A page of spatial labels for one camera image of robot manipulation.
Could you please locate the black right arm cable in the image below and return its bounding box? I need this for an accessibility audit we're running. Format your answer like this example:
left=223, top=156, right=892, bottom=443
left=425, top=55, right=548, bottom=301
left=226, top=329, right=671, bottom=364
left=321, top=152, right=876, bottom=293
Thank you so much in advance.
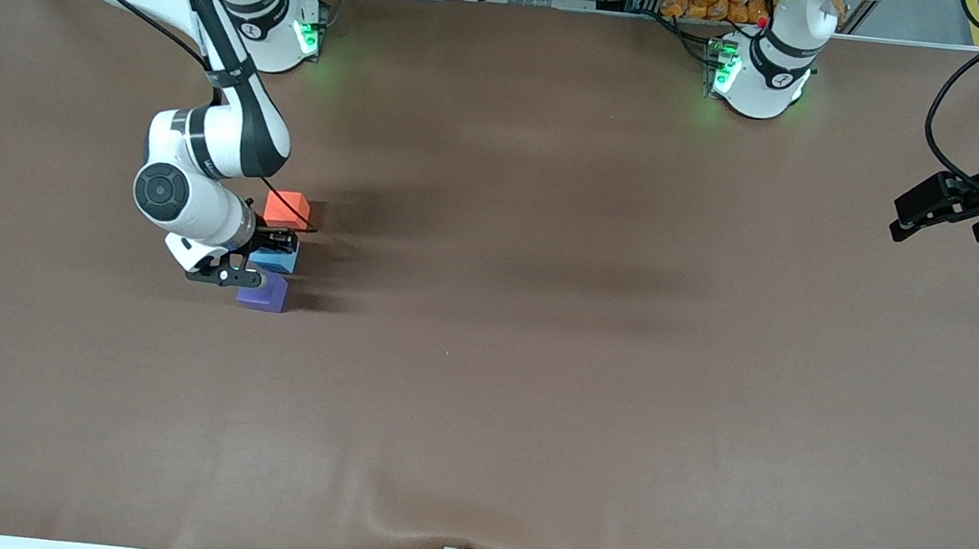
left=2, top=0, right=342, bottom=232

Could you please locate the blue foam block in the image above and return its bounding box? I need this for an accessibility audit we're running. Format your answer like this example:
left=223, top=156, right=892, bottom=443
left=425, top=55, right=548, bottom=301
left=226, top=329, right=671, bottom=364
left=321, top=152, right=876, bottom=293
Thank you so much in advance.
left=249, top=242, right=300, bottom=276

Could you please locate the brown table mat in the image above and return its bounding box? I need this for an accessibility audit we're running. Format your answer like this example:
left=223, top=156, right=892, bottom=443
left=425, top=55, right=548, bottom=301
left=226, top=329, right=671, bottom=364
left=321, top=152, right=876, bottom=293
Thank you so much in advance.
left=0, top=0, right=979, bottom=549

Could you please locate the orange foam block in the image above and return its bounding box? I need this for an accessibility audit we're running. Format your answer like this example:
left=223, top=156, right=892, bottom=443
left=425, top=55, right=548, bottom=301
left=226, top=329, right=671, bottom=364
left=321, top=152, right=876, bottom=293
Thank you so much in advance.
left=261, top=188, right=313, bottom=233

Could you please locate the black base cable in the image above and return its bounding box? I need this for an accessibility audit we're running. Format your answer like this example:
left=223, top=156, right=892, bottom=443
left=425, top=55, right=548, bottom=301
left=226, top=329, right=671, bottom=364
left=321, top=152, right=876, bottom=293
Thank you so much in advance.
left=649, top=10, right=719, bottom=64

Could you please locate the purple foam block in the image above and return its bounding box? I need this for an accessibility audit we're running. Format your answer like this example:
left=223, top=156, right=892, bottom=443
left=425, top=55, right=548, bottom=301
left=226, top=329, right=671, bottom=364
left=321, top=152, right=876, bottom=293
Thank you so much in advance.
left=234, top=269, right=291, bottom=315

